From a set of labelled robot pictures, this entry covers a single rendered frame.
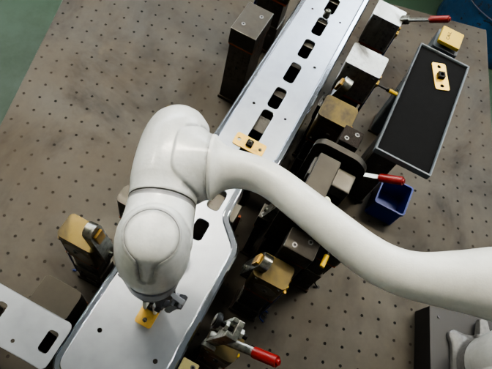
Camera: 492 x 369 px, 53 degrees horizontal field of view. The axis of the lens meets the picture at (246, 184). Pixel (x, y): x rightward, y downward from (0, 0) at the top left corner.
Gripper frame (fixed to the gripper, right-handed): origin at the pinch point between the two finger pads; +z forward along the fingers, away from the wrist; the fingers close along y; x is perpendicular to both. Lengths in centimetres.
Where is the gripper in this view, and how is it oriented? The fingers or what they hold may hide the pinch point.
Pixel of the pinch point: (152, 302)
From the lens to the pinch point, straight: 102.4
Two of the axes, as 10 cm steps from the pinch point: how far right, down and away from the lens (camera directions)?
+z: -1.7, 4.2, 8.9
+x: -4.4, 7.8, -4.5
